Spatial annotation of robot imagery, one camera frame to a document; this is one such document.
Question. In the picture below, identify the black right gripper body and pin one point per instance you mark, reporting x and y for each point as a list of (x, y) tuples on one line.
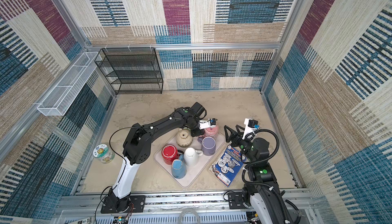
[(244, 145)]

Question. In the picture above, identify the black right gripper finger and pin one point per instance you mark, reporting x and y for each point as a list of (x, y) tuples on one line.
[(229, 133), (239, 130)]

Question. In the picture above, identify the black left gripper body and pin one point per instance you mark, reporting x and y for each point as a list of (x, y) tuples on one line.
[(196, 131)]

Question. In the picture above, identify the pink cartoon mug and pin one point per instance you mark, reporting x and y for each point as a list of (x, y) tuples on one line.
[(211, 132)]

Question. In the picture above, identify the lavender purple mug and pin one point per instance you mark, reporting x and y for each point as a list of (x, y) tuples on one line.
[(208, 147)]

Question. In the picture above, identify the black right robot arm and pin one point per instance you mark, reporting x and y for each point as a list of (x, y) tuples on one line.
[(261, 190)]

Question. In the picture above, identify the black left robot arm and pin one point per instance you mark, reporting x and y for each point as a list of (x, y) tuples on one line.
[(137, 149)]

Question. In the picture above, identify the beige speckled ceramic mug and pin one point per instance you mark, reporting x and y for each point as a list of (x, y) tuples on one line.
[(184, 138)]

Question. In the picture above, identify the white mug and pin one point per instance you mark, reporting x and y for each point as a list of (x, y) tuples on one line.
[(191, 156)]

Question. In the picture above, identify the red mug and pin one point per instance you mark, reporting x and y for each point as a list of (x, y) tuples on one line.
[(169, 154)]

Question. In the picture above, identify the light blue mug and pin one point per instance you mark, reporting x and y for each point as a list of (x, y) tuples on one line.
[(178, 169)]

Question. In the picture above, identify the blue snack package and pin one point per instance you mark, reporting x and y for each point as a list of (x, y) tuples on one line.
[(228, 165)]

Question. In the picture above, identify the white plastic tray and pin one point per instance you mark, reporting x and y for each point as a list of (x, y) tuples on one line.
[(192, 172)]

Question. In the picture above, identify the green lidded round tin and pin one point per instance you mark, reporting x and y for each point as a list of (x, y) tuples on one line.
[(103, 153)]

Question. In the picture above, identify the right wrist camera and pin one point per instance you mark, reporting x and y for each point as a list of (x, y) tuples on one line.
[(251, 127)]

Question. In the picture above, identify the black wire mesh shelf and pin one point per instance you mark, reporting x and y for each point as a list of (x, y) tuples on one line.
[(131, 70)]

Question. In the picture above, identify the white wire mesh basket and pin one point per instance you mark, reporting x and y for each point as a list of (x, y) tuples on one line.
[(61, 97)]

